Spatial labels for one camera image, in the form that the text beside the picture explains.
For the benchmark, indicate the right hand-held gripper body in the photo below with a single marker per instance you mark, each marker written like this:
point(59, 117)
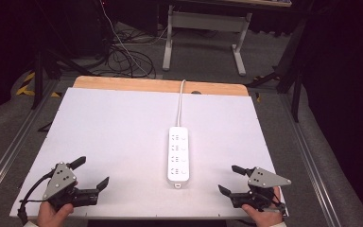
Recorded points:
point(264, 179)

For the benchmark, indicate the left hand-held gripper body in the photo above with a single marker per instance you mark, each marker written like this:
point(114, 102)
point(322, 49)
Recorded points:
point(60, 181)

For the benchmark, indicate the person's left hand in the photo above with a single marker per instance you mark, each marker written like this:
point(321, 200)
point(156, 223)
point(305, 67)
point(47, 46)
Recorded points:
point(52, 216)

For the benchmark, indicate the person's right hand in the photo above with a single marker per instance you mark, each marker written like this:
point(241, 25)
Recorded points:
point(266, 218)

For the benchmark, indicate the white table cover sheet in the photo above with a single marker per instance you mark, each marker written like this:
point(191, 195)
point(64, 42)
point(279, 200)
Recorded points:
point(123, 142)

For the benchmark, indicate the white power strip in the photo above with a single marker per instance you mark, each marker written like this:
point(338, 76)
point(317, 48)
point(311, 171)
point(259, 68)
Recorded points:
point(178, 157)

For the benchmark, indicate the black tripod stand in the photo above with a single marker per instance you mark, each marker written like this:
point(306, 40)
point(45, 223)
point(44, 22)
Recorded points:
point(296, 82)
point(38, 82)

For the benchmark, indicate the yellow black floor tape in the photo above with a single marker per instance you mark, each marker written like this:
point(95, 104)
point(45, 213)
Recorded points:
point(26, 86)

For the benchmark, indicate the metal floor rail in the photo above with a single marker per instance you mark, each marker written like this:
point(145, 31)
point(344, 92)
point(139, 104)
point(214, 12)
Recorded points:
point(12, 148)
point(310, 164)

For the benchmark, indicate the white metal desk frame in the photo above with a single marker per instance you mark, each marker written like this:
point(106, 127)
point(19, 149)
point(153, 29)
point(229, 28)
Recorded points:
point(206, 20)

